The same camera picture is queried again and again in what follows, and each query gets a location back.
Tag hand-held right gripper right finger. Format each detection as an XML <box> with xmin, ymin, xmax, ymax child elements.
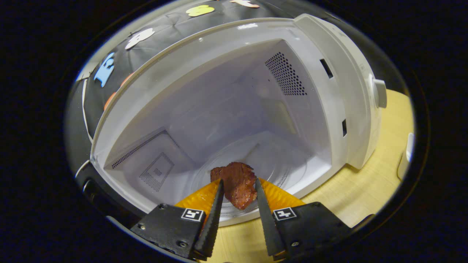
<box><xmin>255</xmin><ymin>178</ymin><xmax>353</xmax><ymax>261</ymax></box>

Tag brown meat piece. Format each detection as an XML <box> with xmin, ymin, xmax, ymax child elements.
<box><xmin>210</xmin><ymin>162</ymin><xmax>258</xmax><ymax>210</ymax></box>

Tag small white rectangular tray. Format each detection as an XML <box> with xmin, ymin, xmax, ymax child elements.
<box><xmin>397</xmin><ymin>132</ymin><xmax>416</xmax><ymax>181</ymax></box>

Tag white microwave oven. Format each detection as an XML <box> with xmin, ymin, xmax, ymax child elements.
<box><xmin>75</xmin><ymin>14</ymin><xmax>387</xmax><ymax>228</ymax></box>

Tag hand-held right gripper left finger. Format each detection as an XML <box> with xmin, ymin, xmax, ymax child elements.
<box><xmin>131</xmin><ymin>179</ymin><xmax>224</xmax><ymax>261</ymax></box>

